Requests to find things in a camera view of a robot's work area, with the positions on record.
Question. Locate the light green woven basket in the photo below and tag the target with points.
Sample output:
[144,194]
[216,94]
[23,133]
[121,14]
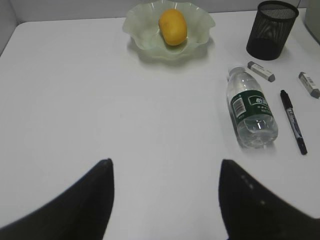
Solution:
[312,19]

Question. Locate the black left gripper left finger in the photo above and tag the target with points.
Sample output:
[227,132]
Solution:
[82,212]

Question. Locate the white grey eraser middle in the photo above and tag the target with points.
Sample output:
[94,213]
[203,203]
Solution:
[309,85]

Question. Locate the black mesh pen holder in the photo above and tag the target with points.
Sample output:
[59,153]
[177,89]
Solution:
[271,28]

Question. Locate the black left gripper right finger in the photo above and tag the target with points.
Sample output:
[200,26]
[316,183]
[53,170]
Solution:
[250,211]

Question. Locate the clear water bottle green label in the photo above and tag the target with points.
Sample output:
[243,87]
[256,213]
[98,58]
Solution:
[255,124]

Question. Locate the frosted green wavy plate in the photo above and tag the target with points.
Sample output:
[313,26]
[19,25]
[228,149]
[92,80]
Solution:
[142,24]

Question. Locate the white grey eraser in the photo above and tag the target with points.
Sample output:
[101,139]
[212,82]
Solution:
[309,85]
[261,71]

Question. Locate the yellow mango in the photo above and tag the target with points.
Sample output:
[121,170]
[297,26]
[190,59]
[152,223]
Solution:
[173,26]

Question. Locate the black marker pen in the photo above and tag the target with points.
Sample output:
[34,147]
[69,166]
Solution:
[288,107]

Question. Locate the white grey eraser left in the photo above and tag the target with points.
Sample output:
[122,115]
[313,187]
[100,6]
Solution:
[261,71]

